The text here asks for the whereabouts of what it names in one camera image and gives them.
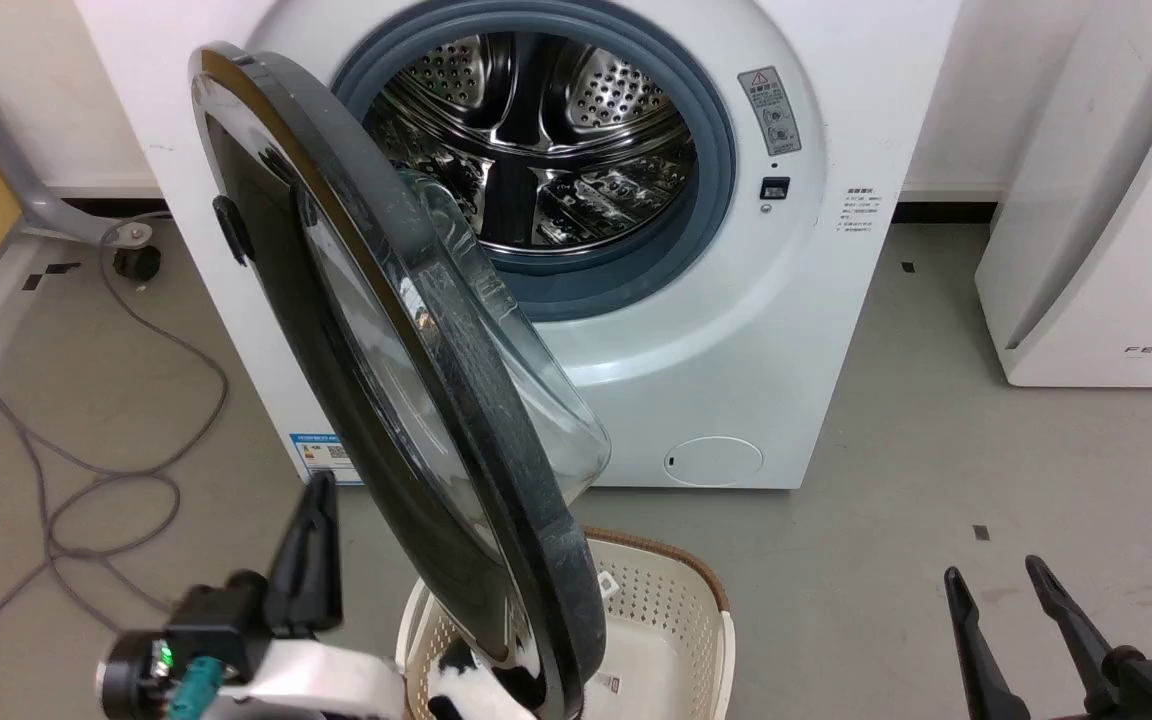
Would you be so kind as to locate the grey metal frame leg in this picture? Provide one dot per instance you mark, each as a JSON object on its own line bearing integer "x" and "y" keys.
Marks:
{"x": 26, "y": 195}

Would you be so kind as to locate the blue white energy label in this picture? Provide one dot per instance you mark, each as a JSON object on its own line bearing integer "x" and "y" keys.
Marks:
{"x": 321, "y": 458}

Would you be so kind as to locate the white appliance with lettering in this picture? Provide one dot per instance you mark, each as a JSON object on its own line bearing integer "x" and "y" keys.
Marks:
{"x": 1116, "y": 250}

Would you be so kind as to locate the cream perforated laundry basket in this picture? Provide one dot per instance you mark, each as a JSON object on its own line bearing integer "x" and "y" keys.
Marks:
{"x": 671, "y": 620}

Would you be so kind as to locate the steel washing machine drum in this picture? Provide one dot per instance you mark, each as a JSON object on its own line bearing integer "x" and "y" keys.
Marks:
{"x": 536, "y": 100}

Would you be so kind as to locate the black caster wheel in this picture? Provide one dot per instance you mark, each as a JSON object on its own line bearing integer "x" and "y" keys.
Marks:
{"x": 137, "y": 262}

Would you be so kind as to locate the round black washing machine door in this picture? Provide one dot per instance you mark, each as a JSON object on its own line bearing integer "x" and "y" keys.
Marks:
{"x": 356, "y": 330}

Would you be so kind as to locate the grey rubber door gasket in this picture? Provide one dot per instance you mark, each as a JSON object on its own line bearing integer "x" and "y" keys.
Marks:
{"x": 714, "y": 150}

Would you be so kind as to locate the black door latch socket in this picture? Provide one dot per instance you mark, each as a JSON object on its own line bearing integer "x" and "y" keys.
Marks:
{"x": 775, "y": 188}

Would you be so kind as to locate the round white filter cover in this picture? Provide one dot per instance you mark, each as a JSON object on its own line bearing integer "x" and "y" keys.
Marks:
{"x": 713, "y": 461}

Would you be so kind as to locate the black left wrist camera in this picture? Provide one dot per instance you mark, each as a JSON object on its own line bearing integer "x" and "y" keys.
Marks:
{"x": 211, "y": 630}

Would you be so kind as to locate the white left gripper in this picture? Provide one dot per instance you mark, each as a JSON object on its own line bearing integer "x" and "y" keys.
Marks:
{"x": 326, "y": 685}

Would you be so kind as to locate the black and white plush doll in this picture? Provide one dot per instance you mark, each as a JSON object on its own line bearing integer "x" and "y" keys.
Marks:
{"x": 456, "y": 682}

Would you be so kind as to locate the grey warning sticker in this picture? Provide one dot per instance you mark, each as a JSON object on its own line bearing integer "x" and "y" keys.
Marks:
{"x": 770, "y": 110}

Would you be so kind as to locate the white front-load washing machine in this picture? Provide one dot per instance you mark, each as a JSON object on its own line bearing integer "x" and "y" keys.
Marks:
{"x": 786, "y": 330}

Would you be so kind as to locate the small text sticker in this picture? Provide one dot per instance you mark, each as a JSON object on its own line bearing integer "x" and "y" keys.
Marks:
{"x": 862, "y": 213}

